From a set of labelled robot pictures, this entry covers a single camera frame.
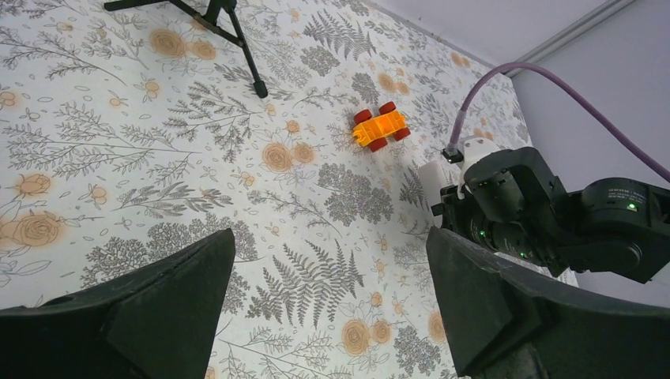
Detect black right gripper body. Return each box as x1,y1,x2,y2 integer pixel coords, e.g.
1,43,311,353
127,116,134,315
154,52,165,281
432,147,571,276

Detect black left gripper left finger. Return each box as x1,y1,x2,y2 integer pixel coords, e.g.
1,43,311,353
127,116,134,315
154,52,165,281
1,229,235,378

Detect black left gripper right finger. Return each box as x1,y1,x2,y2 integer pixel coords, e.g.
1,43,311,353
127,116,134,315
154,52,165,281
426,227,669,378

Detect white remote control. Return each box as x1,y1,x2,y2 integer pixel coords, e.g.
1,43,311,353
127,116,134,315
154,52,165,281
418,161,450,227

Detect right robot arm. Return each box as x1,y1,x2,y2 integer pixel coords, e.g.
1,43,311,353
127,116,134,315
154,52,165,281
431,140,669,283

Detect orange toy car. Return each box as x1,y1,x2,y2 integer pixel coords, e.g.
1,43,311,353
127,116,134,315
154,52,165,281
352,102,411,152

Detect floral table mat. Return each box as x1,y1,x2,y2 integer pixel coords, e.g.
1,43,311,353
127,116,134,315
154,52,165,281
0,0,577,379

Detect black mini tripod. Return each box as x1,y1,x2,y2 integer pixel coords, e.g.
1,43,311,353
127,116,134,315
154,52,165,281
104,0,269,99

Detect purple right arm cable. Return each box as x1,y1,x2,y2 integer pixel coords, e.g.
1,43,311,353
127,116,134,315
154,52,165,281
447,62,670,184

